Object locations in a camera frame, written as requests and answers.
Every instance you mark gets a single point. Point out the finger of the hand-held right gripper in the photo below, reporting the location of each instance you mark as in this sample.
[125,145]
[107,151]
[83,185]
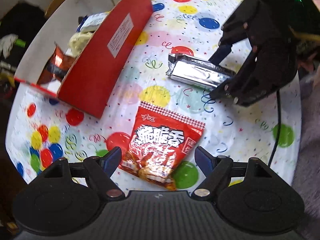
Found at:
[223,51]
[240,87]

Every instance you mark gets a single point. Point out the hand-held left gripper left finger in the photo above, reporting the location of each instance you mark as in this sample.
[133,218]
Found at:
[112,158]

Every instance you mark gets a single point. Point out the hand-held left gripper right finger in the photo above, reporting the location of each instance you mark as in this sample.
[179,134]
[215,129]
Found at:
[203,158]

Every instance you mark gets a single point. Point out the silver foil snack bar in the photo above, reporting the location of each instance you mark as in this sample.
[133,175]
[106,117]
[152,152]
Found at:
[195,72]

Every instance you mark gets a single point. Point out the red snack packet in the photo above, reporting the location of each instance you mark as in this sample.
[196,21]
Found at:
[160,140]

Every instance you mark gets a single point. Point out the red cardboard box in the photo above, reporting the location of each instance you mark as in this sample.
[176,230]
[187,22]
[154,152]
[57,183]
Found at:
[100,62]

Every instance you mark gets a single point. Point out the dark copper snack packet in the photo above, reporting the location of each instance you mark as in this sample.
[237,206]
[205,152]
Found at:
[56,65]

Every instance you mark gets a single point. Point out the cream white snack packet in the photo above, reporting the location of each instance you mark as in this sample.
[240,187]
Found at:
[78,42]

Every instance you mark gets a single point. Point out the blue white snack packet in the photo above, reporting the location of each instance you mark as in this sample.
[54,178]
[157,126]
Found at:
[93,21]

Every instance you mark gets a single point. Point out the person's right hand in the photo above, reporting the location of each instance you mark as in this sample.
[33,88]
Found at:
[308,60]

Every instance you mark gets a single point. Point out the balloon print tablecloth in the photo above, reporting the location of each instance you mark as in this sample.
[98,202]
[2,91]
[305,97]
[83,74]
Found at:
[155,92]

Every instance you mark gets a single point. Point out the grey fleece garment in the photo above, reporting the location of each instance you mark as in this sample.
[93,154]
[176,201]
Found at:
[310,155]

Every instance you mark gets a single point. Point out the white cloth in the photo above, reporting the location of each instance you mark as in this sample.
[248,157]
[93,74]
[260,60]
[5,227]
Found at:
[10,42]

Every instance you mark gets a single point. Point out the black garment pile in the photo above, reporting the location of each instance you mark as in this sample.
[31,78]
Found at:
[22,22]

